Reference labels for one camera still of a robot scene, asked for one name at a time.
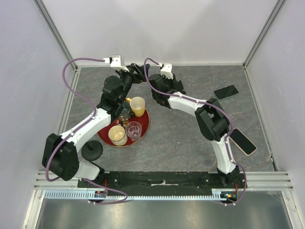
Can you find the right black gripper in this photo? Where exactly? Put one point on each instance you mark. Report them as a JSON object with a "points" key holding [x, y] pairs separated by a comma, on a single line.
{"points": [[173, 82]]}

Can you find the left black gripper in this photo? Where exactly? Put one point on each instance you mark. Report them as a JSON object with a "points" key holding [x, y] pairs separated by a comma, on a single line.
{"points": [[139, 78]]}

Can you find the blue-edged black phone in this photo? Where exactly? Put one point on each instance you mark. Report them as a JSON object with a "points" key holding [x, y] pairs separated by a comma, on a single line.
{"points": [[226, 92]]}

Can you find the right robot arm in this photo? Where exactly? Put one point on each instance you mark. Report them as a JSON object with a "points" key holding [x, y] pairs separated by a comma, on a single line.
{"points": [[212, 121]]}

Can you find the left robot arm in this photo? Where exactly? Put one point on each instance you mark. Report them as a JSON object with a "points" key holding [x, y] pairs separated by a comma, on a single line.
{"points": [[60, 157]]}

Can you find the yellow mug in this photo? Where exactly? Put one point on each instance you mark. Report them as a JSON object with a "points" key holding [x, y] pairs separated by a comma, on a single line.
{"points": [[137, 105]]}

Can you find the red round tray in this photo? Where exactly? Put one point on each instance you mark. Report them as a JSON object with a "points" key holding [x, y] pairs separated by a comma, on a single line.
{"points": [[143, 120]]}

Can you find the clear drinking glass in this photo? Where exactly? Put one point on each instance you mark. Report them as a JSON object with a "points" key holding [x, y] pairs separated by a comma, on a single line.
{"points": [[134, 130]]}

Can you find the cream cup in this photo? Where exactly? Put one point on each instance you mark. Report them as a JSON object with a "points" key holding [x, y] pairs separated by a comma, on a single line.
{"points": [[117, 135]]}

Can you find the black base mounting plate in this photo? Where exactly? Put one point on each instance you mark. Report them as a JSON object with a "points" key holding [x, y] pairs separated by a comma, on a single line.
{"points": [[163, 184]]}

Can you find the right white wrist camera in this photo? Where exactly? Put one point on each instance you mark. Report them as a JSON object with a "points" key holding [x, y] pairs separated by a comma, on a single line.
{"points": [[166, 70]]}

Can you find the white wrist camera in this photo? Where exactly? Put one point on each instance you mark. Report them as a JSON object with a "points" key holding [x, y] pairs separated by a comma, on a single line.
{"points": [[166, 70], [116, 62]]}

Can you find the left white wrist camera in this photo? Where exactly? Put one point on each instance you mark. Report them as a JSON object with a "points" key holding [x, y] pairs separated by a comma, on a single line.
{"points": [[116, 62]]}

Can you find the light blue cable duct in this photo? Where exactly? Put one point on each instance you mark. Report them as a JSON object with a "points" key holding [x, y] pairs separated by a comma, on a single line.
{"points": [[101, 195]]}

